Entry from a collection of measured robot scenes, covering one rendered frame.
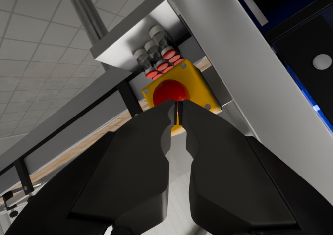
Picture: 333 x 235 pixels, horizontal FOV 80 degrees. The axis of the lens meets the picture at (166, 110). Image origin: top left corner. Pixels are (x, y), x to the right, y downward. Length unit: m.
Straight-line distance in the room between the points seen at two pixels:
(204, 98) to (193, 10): 0.11
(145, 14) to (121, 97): 0.18
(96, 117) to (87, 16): 0.25
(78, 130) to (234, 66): 0.36
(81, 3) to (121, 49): 0.29
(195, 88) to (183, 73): 0.02
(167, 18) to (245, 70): 0.14
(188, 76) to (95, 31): 0.34
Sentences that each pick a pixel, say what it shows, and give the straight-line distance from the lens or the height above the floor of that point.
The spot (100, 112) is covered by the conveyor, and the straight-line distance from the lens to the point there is 0.44.
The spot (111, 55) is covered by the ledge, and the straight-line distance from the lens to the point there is 0.32.
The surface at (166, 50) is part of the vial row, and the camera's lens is 0.29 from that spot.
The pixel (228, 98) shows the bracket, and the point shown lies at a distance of 0.30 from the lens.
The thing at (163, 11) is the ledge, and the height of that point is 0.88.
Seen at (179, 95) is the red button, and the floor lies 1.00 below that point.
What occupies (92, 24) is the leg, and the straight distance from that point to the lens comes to 0.55.
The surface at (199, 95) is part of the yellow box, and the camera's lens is 0.23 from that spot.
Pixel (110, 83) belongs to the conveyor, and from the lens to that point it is 0.43.
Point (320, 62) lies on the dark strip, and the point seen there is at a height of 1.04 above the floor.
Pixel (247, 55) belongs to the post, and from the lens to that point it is 0.24.
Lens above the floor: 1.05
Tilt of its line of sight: 11 degrees down
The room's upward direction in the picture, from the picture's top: 152 degrees clockwise
